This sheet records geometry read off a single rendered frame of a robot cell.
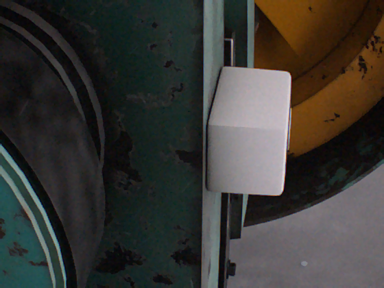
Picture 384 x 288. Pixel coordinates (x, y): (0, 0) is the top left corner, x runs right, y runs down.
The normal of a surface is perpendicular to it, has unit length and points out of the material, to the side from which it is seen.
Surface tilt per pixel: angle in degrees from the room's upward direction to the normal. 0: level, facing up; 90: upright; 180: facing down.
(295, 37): 90
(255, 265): 0
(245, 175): 90
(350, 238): 0
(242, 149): 90
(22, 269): 90
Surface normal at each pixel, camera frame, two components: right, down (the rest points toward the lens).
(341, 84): -0.14, 0.49
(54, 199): 0.94, -0.22
